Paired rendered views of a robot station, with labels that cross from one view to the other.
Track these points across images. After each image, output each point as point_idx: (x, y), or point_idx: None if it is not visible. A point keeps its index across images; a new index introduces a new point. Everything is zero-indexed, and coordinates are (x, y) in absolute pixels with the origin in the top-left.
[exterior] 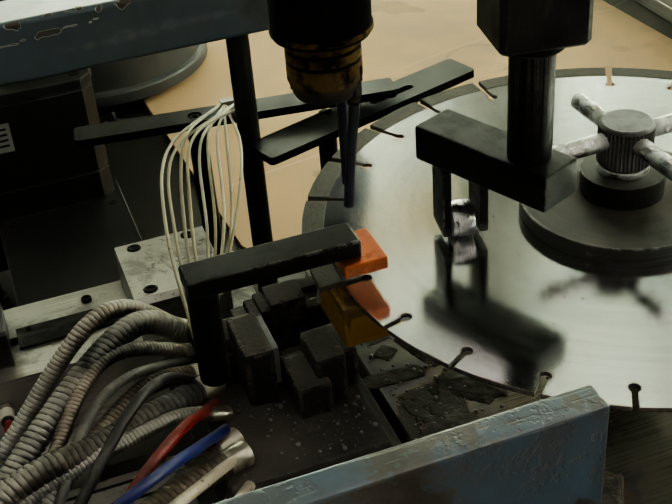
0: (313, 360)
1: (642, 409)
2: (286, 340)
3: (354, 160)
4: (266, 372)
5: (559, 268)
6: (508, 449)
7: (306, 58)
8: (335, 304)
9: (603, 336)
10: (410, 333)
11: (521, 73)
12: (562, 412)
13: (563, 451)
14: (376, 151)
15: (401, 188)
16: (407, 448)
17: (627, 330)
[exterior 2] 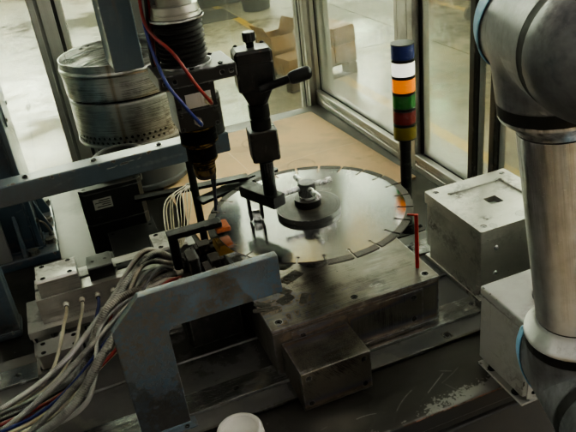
0: (210, 261)
1: (298, 262)
2: (204, 259)
3: (216, 196)
4: (195, 266)
5: (285, 228)
6: (249, 267)
7: (198, 166)
8: (215, 243)
9: (292, 245)
10: (236, 248)
11: (262, 168)
12: (264, 257)
13: (266, 268)
14: (235, 197)
15: (241, 207)
16: (221, 267)
17: (300, 243)
